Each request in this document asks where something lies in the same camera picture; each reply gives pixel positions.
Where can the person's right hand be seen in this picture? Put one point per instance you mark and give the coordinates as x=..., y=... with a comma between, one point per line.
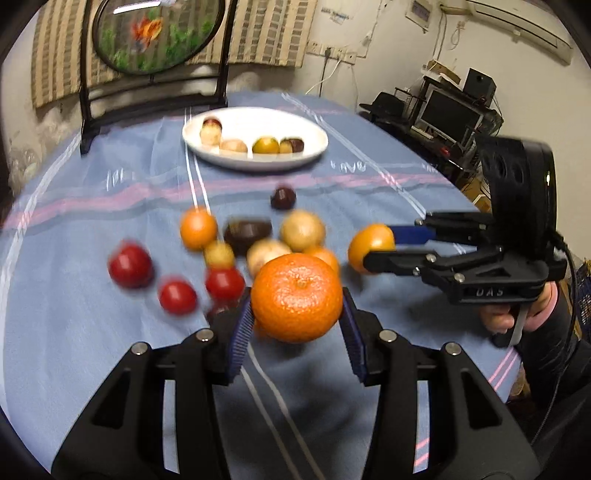
x=494, y=319

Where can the white air conditioner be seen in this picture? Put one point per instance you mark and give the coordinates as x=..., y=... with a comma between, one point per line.
x=517, y=23

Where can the green orange citrus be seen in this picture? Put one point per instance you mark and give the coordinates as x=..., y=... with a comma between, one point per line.
x=265, y=145

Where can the small orange citrus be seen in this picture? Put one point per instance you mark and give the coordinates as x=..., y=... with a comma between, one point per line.
x=369, y=244
x=325, y=258
x=198, y=228

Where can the computer monitor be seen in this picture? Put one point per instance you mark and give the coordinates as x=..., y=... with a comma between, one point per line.
x=450, y=115

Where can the white oval plate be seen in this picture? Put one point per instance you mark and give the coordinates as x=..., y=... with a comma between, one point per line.
x=258, y=122

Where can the black speaker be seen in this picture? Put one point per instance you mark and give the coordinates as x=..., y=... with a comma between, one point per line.
x=480, y=83

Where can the blue striped tablecloth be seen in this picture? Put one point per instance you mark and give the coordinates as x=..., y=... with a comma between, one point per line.
x=115, y=184

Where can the small pale yellow fruit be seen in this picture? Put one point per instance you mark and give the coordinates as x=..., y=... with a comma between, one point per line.
x=219, y=255

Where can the red tomato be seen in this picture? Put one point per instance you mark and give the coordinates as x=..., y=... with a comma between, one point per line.
x=130, y=266
x=178, y=297
x=225, y=283

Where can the small wall picture frame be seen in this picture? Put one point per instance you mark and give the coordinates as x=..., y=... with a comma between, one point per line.
x=419, y=11

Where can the wall socket strip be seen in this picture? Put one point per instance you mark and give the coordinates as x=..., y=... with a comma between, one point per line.
x=330, y=50

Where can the cardboard box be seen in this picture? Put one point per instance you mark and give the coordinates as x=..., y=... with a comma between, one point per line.
x=480, y=198

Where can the yellow spotted fruit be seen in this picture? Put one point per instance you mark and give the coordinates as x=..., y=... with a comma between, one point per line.
x=211, y=134

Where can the person's right forearm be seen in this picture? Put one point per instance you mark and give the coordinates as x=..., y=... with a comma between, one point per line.
x=554, y=369

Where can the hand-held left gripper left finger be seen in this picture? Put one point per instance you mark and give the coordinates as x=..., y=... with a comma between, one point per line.
x=240, y=337

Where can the dark brown oblong fruit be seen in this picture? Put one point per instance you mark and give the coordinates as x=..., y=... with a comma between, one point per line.
x=244, y=230

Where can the large orange mandarin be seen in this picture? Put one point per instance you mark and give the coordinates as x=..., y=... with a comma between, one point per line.
x=298, y=295
x=261, y=330

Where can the tan round fruit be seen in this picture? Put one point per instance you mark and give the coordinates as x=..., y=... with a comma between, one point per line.
x=302, y=230

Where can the round dark brown fruit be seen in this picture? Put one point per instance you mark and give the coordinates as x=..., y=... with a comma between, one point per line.
x=295, y=145

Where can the clear plastic bag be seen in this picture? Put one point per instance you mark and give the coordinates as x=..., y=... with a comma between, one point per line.
x=23, y=159

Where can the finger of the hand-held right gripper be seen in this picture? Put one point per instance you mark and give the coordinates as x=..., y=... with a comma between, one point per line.
x=411, y=234
x=392, y=262

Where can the large tan passion fruit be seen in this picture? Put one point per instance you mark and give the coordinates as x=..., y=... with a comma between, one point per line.
x=233, y=146

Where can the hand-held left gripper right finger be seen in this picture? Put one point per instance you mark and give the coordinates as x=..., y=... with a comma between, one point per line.
x=354, y=341

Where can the black hat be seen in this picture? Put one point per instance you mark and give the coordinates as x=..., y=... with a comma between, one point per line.
x=385, y=104

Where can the dark purple plum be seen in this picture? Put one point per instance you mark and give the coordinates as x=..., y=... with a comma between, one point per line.
x=283, y=198

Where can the round goldfish screen black stand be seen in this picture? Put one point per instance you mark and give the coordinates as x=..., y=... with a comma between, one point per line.
x=152, y=32

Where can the beige striped curtain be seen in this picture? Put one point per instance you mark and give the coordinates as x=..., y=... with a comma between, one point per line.
x=272, y=32

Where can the black desk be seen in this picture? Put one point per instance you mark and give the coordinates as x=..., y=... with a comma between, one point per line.
x=425, y=147

